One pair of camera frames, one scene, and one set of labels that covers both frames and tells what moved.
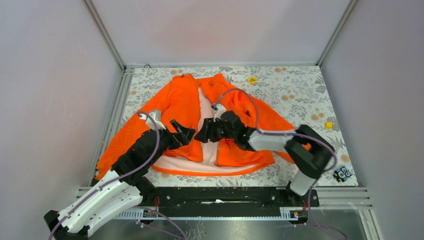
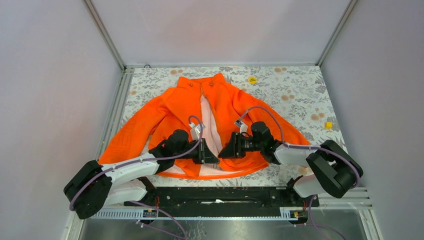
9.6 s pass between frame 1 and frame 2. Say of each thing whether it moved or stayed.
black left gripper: moved
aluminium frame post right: stayed
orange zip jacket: stayed
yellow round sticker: stayed
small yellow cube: stayed
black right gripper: moved
